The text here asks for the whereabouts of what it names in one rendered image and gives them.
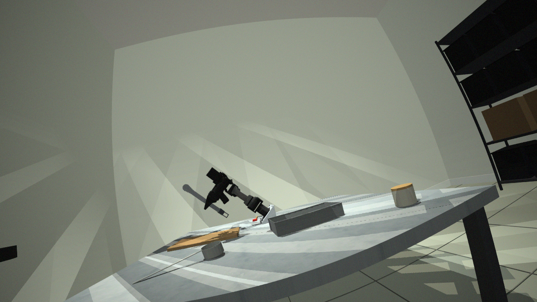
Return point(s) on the grey cylindrical canister with wooden lid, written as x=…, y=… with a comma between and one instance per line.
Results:
x=404, y=195

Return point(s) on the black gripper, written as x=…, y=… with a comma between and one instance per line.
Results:
x=213, y=195

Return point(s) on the light wooden board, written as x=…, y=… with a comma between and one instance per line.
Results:
x=205, y=239

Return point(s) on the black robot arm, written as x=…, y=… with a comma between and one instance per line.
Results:
x=250, y=201

